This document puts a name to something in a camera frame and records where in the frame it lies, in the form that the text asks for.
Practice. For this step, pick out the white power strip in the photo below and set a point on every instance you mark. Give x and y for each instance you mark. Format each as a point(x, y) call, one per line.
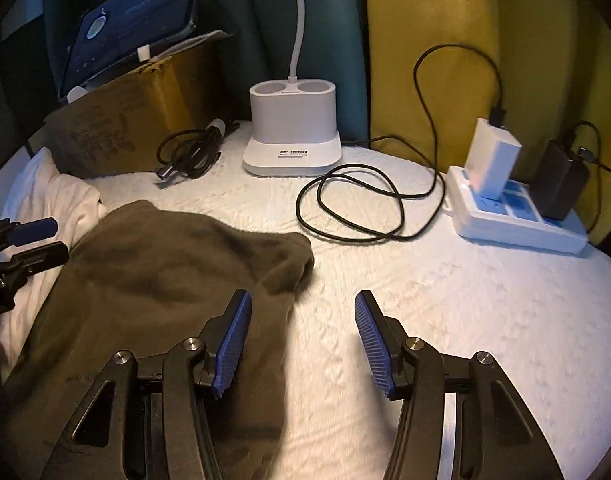
point(510, 230)

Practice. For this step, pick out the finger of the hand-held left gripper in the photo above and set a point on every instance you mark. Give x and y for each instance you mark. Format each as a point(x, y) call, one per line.
point(32, 230)
point(40, 257)

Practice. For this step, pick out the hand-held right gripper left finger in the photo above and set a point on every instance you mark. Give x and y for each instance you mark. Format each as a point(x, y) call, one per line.
point(233, 345)

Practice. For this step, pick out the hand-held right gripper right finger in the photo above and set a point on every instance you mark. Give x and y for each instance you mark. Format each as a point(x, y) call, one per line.
point(373, 345)

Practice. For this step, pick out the dark olive garment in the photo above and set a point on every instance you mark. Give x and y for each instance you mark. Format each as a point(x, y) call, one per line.
point(160, 270)

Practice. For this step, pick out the black charger adapter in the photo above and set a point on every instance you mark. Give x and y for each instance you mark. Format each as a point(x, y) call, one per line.
point(555, 180)

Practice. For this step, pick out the yellow curtain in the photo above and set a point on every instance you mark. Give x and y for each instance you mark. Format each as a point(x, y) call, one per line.
point(460, 20)

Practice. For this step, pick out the brown cardboard box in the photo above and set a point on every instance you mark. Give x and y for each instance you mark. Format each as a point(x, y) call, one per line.
point(135, 110)

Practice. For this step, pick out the white cloth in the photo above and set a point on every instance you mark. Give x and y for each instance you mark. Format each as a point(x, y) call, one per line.
point(50, 195)

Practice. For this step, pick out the white charger adapter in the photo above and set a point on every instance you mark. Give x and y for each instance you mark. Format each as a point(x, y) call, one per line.
point(490, 160)

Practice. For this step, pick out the dark tablet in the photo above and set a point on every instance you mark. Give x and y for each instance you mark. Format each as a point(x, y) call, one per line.
point(130, 20)

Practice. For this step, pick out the teal curtain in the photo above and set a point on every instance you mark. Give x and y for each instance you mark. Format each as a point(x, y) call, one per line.
point(255, 25)

